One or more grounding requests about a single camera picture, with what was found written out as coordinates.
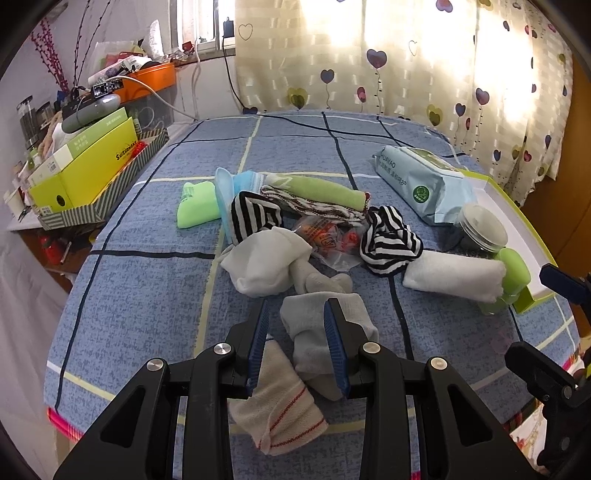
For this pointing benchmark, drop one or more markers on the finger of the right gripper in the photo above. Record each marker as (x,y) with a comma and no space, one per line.
(575,290)

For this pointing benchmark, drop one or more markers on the white box with green rim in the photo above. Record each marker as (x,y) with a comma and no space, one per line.
(522,237)

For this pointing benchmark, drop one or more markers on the light green flat box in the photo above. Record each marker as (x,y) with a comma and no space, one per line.
(77,145)

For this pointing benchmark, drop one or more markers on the striped tray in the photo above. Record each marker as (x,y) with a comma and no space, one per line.
(101,208)

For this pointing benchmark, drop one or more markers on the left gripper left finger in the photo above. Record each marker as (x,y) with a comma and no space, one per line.
(248,340)

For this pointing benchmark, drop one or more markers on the grey sock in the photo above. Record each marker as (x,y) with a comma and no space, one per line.
(303,317)

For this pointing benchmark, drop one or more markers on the green rolled towel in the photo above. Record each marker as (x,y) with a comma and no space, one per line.
(319,190)

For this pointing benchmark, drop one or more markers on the yellow green cardboard box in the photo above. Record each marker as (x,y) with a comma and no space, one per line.
(83,179)

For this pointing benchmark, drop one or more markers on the clear snack bag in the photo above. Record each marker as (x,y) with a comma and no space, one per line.
(337,245)

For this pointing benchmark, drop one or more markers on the cream sock with red stripes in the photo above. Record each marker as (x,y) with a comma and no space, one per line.
(280,415)

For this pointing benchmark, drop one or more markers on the brown striped cloth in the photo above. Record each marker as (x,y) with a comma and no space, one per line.
(306,207)

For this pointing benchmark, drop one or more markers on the black white striped sock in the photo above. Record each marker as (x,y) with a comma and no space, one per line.
(250,213)
(389,245)

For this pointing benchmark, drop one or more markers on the wet wipes pack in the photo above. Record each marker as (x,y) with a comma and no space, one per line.
(433,188)

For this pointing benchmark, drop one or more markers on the blue face mask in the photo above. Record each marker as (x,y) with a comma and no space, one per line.
(227,186)

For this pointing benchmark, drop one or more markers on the red branch decoration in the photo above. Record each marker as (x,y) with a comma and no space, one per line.
(42,39)

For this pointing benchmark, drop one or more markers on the wooden wardrobe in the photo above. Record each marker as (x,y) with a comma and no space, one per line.
(560,210)

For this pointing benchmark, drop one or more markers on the white folded towel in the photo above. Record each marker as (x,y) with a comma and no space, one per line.
(472,278)

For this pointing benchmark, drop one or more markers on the heart pattern curtain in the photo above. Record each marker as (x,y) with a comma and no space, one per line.
(494,77)

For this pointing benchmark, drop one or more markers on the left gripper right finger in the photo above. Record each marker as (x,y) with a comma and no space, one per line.
(344,339)

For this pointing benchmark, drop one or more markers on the grey speaker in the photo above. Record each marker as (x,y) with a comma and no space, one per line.
(84,116)

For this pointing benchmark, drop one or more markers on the orange basket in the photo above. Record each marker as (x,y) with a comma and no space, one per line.
(158,78)

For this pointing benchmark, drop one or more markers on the green microfibre cloth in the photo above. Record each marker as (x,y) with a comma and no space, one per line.
(197,205)

